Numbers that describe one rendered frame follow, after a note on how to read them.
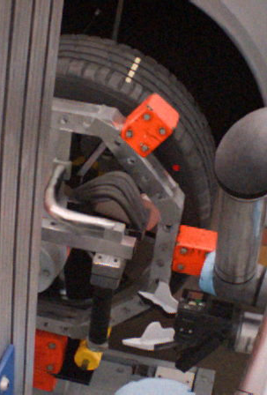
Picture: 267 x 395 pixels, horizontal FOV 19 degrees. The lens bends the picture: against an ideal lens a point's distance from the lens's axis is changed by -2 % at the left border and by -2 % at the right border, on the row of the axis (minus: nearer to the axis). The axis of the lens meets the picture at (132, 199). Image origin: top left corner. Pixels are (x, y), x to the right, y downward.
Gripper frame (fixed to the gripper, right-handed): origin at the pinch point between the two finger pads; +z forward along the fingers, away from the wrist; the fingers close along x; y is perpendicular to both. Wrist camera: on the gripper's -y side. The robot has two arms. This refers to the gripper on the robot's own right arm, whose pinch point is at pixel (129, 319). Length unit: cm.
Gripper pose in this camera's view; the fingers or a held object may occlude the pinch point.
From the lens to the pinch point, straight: 150.6
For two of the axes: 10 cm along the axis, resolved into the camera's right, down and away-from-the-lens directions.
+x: -1.9, 4.9, -8.5
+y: 1.2, -8.5, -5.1
